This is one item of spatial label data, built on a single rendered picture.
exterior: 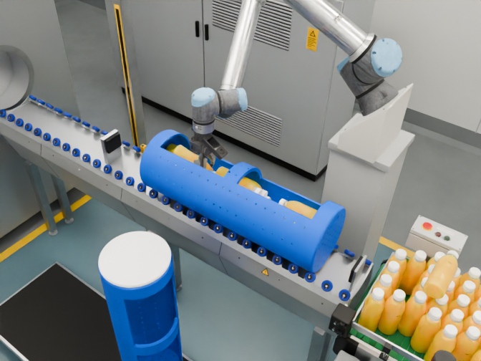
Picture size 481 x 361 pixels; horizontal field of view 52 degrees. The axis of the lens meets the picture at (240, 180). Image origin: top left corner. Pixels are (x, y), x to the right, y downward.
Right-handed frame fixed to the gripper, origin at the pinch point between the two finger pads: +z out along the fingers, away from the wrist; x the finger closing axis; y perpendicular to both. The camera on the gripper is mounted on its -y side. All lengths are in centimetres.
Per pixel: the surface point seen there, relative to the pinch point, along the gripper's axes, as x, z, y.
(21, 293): 56, 101, 95
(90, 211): -22, 116, 126
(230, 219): 14.5, 6.2, -21.6
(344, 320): 23, 17, -78
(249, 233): 14.4, 8.8, -31.1
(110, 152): 4, 15, 59
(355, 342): 22, 27, -84
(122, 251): 48, 13, 6
